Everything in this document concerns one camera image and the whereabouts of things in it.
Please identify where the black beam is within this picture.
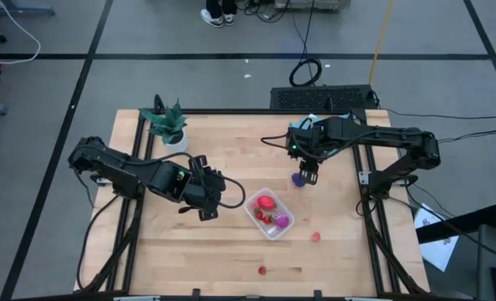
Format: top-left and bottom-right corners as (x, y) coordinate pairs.
(414, 203), (496, 246)

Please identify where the white cable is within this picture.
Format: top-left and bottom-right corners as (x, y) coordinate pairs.
(0, 0), (42, 66)

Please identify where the grey equipment box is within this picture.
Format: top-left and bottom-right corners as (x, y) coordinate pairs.
(274, 0), (352, 12)

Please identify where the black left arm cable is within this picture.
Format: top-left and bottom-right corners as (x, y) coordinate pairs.
(213, 174), (248, 210)

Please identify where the person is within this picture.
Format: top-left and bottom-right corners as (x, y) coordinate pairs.
(200, 0), (238, 28)

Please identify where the grey desk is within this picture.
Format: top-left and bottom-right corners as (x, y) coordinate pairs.
(476, 224), (496, 301)

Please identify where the white plant pot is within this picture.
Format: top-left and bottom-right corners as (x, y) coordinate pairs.
(163, 129), (189, 155)

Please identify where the black aluminium table frame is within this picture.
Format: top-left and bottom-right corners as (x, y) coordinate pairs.
(74, 94), (431, 301)

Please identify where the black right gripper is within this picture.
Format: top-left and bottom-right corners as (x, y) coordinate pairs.
(286, 119), (329, 186)

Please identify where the white paper sheet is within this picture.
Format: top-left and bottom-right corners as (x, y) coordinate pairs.
(413, 202), (460, 273)

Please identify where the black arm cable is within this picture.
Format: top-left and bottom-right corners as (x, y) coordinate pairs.
(260, 133), (293, 151)
(213, 174), (248, 210)

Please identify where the black cable tangle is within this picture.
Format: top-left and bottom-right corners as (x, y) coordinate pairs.
(234, 0), (290, 24)

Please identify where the light blue cloth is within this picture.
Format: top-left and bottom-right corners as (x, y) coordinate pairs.
(289, 112), (353, 164)

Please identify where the black coiled cable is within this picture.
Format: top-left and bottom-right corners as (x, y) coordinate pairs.
(288, 0), (324, 88)

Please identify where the green leafy plant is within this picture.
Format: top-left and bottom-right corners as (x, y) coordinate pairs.
(138, 99), (189, 145)

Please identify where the yellow cable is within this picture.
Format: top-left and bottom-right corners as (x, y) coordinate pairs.
(367, 0), (396, 87)

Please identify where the black floor cable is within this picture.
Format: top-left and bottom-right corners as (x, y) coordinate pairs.
(383, 107), (496, 120)

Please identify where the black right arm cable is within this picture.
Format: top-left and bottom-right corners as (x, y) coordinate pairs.
(260, 133), (293, 151)

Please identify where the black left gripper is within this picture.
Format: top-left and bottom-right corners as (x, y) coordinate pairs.
(178, 154), (228, 222)

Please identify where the clear plastic tupperware container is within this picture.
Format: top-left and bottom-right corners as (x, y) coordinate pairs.
(243, 187), (295, 242)

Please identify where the black base cable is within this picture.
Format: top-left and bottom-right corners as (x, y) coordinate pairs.
(75, 192), (121, 292)

